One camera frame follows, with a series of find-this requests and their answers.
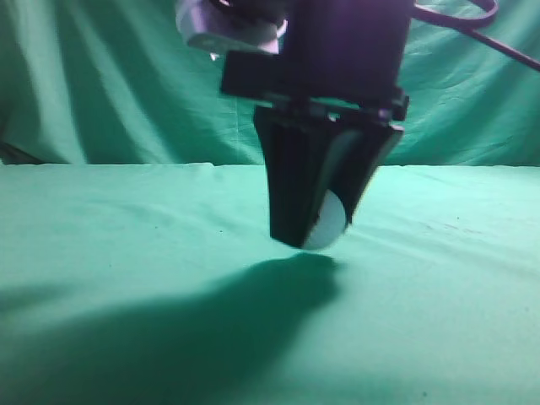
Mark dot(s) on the green backdrop curtain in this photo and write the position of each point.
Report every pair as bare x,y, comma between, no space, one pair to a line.
111,82

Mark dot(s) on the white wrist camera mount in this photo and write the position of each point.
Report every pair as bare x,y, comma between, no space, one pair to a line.
217,27

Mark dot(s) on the green table cloth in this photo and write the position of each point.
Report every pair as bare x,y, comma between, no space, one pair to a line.
159,284

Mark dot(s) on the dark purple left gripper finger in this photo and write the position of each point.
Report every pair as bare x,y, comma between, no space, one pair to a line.
295,150

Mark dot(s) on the white ball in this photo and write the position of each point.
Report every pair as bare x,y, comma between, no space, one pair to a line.
331,222

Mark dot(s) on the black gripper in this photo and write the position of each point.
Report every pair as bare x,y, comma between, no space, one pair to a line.
339,50

